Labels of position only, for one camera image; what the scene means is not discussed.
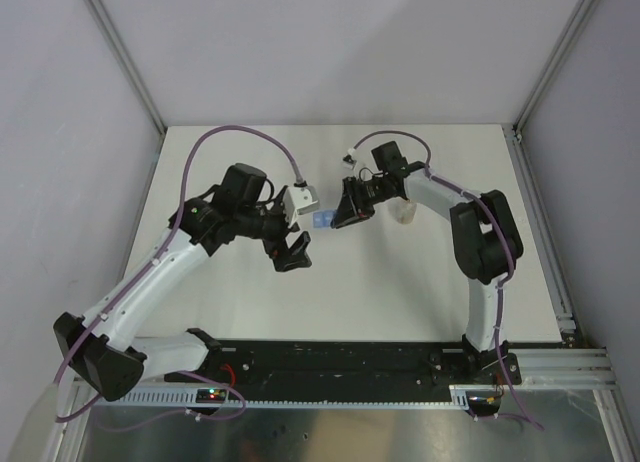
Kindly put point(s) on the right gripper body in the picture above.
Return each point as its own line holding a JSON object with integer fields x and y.
{"x": 363, "y": 195}

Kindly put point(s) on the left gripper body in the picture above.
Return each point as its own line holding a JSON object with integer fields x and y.
{"x": 276, "y": 229}

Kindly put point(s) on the blue pill organizer box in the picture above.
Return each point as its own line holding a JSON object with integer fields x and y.
{"x": 322, "y": 219}

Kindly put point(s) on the clear pill bottle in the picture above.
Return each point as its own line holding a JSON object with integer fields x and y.
{"x": 402, "y": 211}

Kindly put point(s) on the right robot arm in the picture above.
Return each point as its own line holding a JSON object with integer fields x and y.
{"x": 485, "y": 237}

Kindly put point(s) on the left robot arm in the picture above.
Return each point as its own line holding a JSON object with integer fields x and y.
{"x": 103, "y": 346}

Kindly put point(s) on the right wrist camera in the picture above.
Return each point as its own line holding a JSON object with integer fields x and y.
{"x": 349, "y": 161}

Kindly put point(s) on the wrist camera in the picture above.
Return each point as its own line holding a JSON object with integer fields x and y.
{"x": 299, "y": 201}
{"x": 349, "y": 161}

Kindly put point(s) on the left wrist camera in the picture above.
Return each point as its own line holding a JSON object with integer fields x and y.
{"x": 299, "y": 201}

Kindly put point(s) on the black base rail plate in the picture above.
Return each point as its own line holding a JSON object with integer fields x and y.
{"x": 350, "y": 371}

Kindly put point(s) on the right aluminium frame post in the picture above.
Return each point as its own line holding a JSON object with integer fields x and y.
{"x": 568, "y": 38}

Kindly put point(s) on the aluminium frame post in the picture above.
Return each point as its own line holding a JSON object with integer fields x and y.
{"x": 568, "y": 38}
{"x": 124, "y": 60}

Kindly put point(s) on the grey cable duct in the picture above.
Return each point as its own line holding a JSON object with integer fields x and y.
{"x": 207, "y": 397}

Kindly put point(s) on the left aluminium frame post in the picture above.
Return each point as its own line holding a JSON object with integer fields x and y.
{"x": 124, "y": 60}

